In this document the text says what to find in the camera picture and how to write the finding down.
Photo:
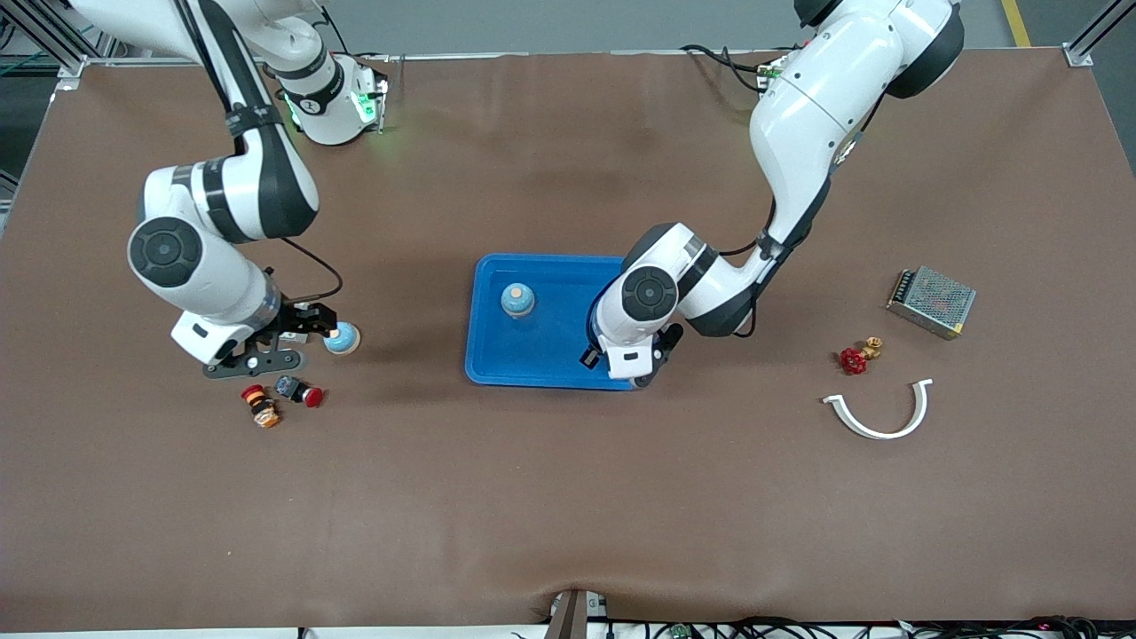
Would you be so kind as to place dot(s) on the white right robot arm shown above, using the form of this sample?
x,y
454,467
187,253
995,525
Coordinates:
x,y
222,191

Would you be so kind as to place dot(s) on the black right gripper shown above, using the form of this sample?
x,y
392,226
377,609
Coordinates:
x,y
295,319

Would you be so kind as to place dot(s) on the orange red push button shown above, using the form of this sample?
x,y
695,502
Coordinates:
x,y
264,410

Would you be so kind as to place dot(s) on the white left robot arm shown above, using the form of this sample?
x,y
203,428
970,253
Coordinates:
x,y
799,115

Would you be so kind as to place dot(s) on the red brass valve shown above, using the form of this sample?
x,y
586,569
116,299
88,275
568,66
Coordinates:
x,y
853,360

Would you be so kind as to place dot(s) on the metal mesh power supply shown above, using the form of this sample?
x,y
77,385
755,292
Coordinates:
x,y
932,302

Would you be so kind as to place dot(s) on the red black emergency stop button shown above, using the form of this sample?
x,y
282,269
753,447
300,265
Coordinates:
x,y
288,387

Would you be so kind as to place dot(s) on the aluminium frame post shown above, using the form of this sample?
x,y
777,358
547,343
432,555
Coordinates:
x,y
71,71
1078,55

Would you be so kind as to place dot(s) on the metal table edge bracket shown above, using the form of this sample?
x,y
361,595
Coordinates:
x,y
575,617

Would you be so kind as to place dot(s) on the blue service bell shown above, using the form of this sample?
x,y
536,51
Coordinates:
x,y
517,302
346,342

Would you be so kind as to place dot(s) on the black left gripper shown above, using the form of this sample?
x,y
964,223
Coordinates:
x,y
669,340

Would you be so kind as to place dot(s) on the blue plastic tray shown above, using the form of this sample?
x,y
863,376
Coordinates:
x,y
532,346

